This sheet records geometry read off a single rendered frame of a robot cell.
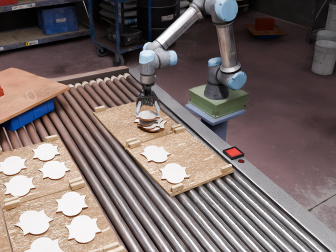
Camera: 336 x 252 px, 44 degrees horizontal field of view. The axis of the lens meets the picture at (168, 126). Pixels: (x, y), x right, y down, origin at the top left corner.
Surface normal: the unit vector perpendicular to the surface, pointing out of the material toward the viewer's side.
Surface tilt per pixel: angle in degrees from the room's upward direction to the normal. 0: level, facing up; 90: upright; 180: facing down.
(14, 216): 0
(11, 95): 0
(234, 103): 90
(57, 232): 0
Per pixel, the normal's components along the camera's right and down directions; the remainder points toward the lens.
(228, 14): 0.47, 0.33
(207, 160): 0.02, -0.86
